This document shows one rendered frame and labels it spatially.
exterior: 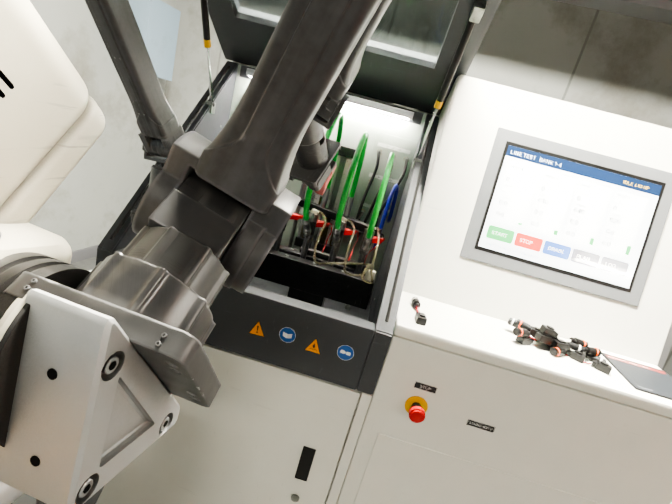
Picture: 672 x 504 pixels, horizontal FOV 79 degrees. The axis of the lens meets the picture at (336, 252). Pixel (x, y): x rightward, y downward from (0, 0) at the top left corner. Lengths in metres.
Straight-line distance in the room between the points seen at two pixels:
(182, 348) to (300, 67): 0.18
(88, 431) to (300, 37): 0.25
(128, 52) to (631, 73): 2.90
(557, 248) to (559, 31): 2.16
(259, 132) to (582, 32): 2.99
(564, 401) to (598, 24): 2.58
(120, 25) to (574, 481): 1.29
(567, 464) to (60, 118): 1.11
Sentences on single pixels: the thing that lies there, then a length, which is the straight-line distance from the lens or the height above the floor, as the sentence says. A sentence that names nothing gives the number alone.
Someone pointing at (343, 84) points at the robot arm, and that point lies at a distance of 0.56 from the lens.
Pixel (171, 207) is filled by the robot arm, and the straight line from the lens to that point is 0.31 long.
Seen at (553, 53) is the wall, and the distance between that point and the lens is 3.15.
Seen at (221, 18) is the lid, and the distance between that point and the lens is 1.37.
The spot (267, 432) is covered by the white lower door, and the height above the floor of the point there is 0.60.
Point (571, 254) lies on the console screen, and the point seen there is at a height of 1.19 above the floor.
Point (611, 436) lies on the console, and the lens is 1.14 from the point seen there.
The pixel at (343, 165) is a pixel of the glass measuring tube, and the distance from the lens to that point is 1.34.
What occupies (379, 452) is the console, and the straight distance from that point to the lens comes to 1.09.
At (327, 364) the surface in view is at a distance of 0.96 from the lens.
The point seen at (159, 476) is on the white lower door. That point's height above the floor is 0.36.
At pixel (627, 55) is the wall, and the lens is 3.26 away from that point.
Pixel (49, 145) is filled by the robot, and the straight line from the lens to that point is 0.37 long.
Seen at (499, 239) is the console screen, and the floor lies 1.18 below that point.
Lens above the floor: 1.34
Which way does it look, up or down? 17 degrees down
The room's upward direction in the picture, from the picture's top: 15 degrees clockwise
